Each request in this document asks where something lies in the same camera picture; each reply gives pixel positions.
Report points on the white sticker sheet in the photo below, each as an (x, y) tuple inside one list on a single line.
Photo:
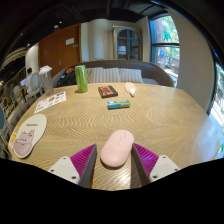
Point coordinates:
[(50, 101)]

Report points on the pale sofa cushion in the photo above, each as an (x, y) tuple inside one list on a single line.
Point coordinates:
[(131, 75)]

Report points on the white door sign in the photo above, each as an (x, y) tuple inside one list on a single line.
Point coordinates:
[(70, 41)]

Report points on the white mouse pad pink cartoon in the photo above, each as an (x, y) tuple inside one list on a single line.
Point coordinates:
[(29, 133)]

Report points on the black-framed window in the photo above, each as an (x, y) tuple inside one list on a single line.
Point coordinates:
[(165, 46)]

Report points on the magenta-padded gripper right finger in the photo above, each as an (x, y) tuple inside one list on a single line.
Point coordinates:
[(145, 160)]

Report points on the person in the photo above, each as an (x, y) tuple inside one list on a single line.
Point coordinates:
[(28, 80)]

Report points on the grey glass-door cabinet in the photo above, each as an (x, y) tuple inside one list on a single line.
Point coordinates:
[(127, 43)]

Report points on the brown curved sofa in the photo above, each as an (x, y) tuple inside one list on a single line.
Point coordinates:
[(155, 70)]

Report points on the pink computer mouse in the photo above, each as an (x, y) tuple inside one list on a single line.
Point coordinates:
[(116, 149)]

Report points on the green drink can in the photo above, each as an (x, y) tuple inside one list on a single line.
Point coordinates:
[(81, 79)]

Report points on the black box red print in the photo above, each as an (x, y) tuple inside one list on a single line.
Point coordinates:
[(107, 91)]

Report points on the grey tufted armchair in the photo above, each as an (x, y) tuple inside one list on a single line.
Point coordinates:
[(20, 111)]

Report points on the black bag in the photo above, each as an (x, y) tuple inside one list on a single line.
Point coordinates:
[(67, 78)]

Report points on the brown wooden door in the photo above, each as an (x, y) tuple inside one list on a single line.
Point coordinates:
[(56, 50)]

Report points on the striped sofa cushion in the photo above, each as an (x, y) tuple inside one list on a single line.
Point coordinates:
[(102, 75)]

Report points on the clear plastic wrapped packet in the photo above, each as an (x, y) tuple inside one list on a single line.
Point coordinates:
[(130, 88)]

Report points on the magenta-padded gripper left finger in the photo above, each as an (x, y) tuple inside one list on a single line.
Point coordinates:
[(85, 159)]

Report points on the small green blue pack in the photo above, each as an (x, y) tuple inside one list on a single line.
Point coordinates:
[(118, 104)]

